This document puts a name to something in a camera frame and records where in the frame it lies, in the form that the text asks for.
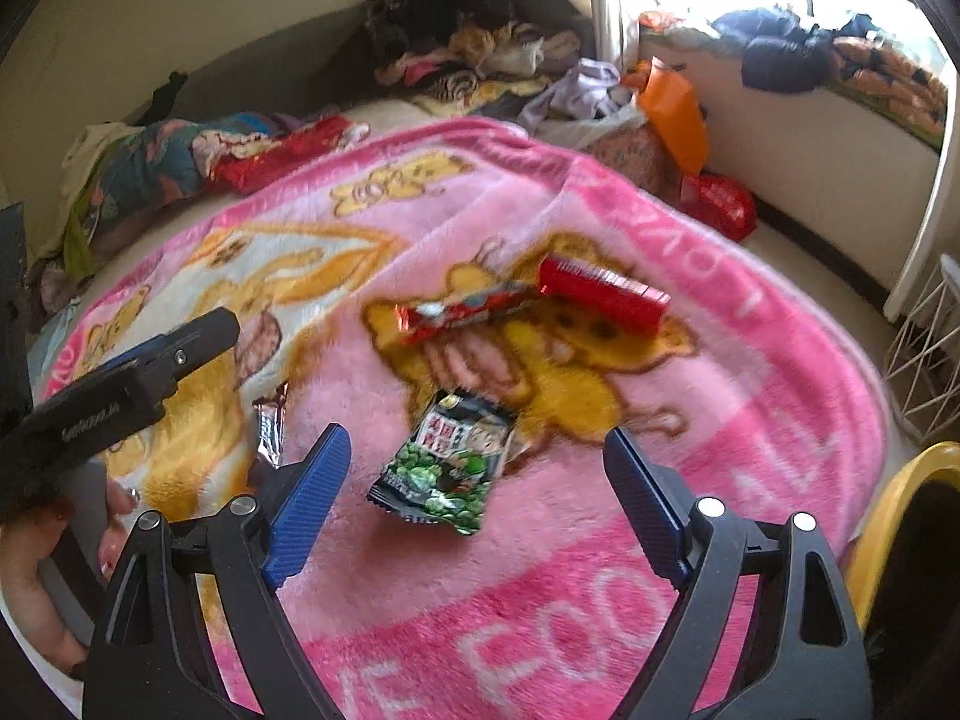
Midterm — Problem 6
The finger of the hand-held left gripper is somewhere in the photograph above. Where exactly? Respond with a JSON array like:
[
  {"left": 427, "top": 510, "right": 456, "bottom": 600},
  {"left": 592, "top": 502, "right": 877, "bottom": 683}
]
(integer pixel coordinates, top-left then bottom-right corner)
[{"left": 97, "top": 307, "right": 241, "bottom": 392}]

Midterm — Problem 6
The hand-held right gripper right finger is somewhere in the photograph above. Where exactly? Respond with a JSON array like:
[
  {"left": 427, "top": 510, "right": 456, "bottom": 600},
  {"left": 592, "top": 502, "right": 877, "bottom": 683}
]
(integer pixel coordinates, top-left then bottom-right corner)
[{"left": 604, "top": 426, "right": 875, "bottom": 720}]

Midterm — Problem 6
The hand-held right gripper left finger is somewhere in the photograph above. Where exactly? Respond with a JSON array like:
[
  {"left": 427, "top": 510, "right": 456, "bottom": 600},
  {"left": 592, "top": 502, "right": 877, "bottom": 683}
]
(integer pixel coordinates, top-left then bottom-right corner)
[{"left": 82, "top": 424, "right": 353, "bottom": 720}]

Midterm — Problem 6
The green snack packet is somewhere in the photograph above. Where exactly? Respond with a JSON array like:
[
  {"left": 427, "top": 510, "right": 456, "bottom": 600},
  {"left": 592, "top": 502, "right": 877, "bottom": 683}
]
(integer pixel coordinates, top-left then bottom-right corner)
[{"left": 367, "top": 388, "right": 518, "bottom": 537}]

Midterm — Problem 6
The yellow waste bin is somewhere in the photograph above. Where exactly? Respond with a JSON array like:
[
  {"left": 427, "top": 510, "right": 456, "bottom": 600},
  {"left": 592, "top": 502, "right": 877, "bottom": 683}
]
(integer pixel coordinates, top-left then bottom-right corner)
[{"left": 844, "top": 441, "right": 960, "bottom": 631}]

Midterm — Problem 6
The person's left hand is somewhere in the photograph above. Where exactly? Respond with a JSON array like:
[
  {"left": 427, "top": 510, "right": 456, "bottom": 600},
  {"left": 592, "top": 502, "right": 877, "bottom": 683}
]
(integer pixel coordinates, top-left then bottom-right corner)
[{"left": 0, "top": 457, "right": 140, "bottom": 680}]

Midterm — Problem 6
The silver brown snack wrapper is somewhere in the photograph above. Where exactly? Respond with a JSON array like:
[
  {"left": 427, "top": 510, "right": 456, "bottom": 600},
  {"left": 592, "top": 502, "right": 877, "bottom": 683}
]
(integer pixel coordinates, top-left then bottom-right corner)
[{"left": 251, "top": 382, "right": 292, "bottom": 470}]

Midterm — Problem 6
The pink printed blanket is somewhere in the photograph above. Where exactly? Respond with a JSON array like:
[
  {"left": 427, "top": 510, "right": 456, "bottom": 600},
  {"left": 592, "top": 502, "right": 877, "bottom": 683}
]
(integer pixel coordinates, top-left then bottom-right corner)
[{"left": 41, "top": 116, "right": 890, "bottom": 720}]

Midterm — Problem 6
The teal printed cloth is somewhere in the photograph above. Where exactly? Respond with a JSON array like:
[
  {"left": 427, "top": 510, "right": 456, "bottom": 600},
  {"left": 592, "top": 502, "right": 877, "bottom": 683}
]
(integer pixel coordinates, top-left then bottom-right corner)
[{"left": 97, "top": 111, "right": 278, "bottom": 215}]

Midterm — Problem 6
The green and white cloth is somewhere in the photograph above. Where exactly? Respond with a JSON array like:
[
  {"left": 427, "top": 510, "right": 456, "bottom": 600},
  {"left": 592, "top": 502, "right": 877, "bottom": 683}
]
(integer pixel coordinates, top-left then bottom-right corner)
[{"left": 30, "top": 124, "right": 110, "bottom": 293}]

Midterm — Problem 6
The red shiny cloth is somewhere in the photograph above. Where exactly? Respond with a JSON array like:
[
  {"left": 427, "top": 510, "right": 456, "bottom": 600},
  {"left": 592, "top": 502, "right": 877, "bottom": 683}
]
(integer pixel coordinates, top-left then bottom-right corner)
[{"left": 208, "top": 114, "right": 372, "bottom": 192}]

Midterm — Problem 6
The red cardboard box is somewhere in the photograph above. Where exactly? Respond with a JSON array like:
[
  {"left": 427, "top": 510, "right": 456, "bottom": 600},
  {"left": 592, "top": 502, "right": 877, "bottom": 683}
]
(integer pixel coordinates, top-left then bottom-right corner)
[{"left": 538, "top": 253, "right": 672, "bottom": 338}]

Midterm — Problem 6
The black garment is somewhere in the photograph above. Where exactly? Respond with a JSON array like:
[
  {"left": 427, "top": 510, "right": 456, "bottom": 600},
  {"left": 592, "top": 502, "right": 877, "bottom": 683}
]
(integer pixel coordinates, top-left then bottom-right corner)
[{"left": 150, "top": 71, "right": 190, "bottom": 121}]

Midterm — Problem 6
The long red snack wrapper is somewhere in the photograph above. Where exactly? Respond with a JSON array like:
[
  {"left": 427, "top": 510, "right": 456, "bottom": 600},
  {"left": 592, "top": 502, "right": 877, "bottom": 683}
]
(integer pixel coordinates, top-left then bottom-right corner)
[{"left": 395, "top": 279, "right": 545, "bottom": 346}]

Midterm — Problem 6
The dark headboard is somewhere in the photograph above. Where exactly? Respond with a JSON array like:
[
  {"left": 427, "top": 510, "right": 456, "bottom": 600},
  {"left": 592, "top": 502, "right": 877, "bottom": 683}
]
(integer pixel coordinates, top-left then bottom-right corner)
[{"left": 45, "top": 4, "right": 376, "bottom": 188}]

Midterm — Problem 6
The red printed shopping bag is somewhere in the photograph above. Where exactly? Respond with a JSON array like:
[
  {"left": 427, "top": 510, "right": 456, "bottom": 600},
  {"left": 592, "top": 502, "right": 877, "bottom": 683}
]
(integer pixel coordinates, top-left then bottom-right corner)
[{"left": 679, "top": 174, "right": 758, "bottom": 242}]

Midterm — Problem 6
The pink patterned cloth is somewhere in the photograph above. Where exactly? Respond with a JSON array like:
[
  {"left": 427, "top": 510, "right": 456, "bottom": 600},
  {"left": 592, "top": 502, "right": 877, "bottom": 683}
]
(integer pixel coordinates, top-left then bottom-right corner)
[{"left": 585, "top": 124, "right": 680, "bottom": 200}]

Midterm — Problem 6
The white bay window bench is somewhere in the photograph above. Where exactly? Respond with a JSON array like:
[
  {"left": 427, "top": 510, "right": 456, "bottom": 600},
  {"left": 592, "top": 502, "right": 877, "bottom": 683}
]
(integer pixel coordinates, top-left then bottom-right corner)
[{"left": 637, "top": 15, "right": 946, "bottom": 293}]

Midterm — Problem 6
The orange paper bag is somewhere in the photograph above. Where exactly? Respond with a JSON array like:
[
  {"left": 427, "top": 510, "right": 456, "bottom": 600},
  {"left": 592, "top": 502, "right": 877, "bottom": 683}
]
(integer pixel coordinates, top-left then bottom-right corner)
[{"left": 636, "top": 56, "right": 710, "bottom": 175}]

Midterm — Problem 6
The pile of clothes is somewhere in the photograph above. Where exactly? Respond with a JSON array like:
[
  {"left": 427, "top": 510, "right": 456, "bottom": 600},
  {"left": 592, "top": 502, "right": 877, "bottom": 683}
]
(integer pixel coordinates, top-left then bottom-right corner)
[{"left": 364, "top": 0, "right": 593, "bottom": 117}]

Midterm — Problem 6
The lilac white garment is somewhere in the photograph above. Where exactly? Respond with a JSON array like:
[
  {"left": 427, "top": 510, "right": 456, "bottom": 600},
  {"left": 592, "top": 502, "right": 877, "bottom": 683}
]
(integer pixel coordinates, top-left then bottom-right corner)
[{"left": 517, "top": 58, "right": 646, "bottom": 140}]

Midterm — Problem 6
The dark blue jacket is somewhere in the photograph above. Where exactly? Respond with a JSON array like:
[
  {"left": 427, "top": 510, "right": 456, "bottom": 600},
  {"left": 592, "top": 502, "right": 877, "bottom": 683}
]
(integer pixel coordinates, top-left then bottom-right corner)
[{"left": 712, "top": 7, "right": 893, "bottom": 95}]

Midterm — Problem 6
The orange printed quilt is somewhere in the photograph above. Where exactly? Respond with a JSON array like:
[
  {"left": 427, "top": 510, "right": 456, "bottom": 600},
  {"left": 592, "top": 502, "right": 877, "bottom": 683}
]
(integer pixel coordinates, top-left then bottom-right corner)
[{"left": 832, "top": 34, "right": 950, "bottom": 151}]

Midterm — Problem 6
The cream curtain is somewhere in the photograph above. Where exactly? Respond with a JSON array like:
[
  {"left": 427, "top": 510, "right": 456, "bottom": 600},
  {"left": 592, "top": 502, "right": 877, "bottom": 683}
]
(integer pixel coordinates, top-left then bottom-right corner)
[{"left": 559, "top": 0, "right": 653, "bottom": 68}]

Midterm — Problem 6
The white wire stool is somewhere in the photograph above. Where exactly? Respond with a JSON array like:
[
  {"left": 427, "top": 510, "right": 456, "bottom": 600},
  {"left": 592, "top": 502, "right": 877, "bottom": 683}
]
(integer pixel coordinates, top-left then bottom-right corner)
[{"left": 885, "top": 253, "right": 960, "bottom": 440}]

